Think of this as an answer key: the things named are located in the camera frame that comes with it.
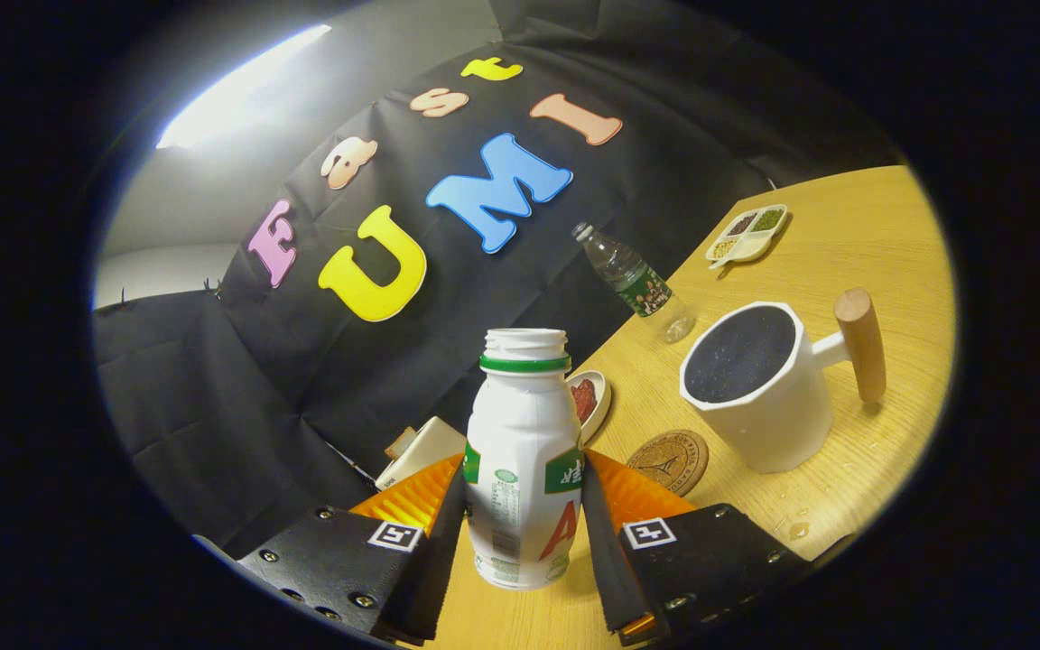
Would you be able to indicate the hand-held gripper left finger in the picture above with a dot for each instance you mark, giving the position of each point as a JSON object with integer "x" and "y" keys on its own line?
{"x": 443, "y": 578}

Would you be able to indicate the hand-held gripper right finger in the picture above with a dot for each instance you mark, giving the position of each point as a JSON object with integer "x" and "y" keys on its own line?
{"x": 606, "y": 569}

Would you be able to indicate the round cork coaster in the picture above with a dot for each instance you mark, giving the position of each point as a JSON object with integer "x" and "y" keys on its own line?
{"x": 669, "y": 462}

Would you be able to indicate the white juice bottle green collar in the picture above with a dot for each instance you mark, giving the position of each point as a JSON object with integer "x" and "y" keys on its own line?
{"x": 520, "y": 424}

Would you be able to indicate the clear water bottle green label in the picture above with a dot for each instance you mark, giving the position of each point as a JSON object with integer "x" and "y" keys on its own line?
{"x": 633, "y": 275}

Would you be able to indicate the cream toaster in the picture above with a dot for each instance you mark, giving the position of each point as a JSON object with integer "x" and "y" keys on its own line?
{"x": 430, "y": 447}

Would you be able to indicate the toast slice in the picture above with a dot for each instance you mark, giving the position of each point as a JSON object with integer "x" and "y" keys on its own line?
{"x": 399, "y": 442}

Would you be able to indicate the red sausage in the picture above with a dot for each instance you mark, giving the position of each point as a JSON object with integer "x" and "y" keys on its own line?
{"x": 589, "y": 395}
{"x": 578, "y": 406}

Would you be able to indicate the round white plate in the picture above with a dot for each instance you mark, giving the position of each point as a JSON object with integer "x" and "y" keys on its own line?
{"x": 601, "y": 402}

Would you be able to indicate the yellow grains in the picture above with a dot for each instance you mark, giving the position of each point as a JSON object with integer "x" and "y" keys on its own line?
{"x": 724, "y": 248}

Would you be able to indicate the white divided dish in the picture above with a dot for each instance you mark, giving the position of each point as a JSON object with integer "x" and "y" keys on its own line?
{"x": 755, "y": 244}

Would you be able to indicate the wooden table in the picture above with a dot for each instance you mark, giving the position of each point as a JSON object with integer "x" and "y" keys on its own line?
{"x": 881, "y": 244}

